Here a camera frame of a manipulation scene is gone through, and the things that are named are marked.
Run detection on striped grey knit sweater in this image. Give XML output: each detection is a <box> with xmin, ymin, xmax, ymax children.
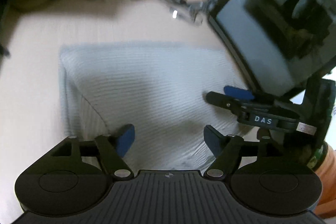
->
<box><xmin>59</xmin><ymin>43</ymin><xmax>251</xmax><ymax>170</ymax></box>

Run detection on right gloved hand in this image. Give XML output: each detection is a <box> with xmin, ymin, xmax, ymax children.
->
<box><xmin>314</xmin><ymin>143</ymin><xmax>336</xmax><ymax>219</ymax></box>

